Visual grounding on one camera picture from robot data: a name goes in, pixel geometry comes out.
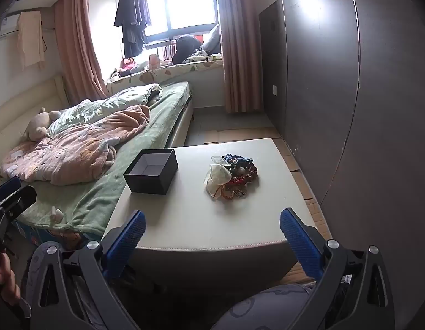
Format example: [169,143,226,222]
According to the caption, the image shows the pink items on windowsill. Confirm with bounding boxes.
[110,58,137,80]

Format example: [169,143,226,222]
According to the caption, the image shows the black jewelry box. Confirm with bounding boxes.
[124,148,178,195]

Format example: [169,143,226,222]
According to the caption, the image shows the cream padded headboard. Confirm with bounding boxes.
[0,75,70,164]

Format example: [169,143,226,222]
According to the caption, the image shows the floral windowsill cushion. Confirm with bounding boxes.
[107,54,223,95]

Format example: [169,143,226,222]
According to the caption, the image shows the pink patterned blanket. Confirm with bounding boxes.
[0,104,150,186]

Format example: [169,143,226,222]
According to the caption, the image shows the dark grey wardrobe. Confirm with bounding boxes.
[259,0,425,329]

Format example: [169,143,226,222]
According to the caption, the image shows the dark hanging clothes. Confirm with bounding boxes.
[114,0,151,58]

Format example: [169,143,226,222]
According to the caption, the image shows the black bag on windowsill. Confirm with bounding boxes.
[172,35,202,65]

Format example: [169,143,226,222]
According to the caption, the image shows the person's left hand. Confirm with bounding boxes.
[0,252,21,306]

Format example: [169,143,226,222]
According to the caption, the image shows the beige plush toy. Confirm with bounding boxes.
[25,107,61,142]

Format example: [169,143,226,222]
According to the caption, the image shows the dark blue bead bracelet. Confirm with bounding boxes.
[221,153,254,169]

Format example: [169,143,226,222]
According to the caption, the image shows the white air conditioner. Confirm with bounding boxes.
[0,14,20,39]

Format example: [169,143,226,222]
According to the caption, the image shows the green bed sheet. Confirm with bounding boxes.
[15,81,192,243]

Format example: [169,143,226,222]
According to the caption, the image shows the white low table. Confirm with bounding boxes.
[108,139,313,289]

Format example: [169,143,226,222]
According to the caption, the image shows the grey patterned trouser leg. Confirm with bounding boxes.
[212,284,313,330]

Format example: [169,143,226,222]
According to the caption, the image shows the right pink curtain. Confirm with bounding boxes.
[217,0,263,113]

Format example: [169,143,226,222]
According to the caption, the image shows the left pink curtain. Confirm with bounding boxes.
[53,0,108,105]

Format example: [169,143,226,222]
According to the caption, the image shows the grey pillow on windowsill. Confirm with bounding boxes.
[200,24,221,55]

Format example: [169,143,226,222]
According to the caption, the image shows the red tassel bead string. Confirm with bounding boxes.
[212,178,248,200]

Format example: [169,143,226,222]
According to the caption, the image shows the beige hanging towel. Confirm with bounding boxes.
[17,10,45,70]

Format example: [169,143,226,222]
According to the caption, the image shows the green floral duvet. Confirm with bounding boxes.
[48,84,162,137]

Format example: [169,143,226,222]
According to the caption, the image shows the pink curtain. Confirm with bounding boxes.
[217,0,263,113]
[53,0,108,105]

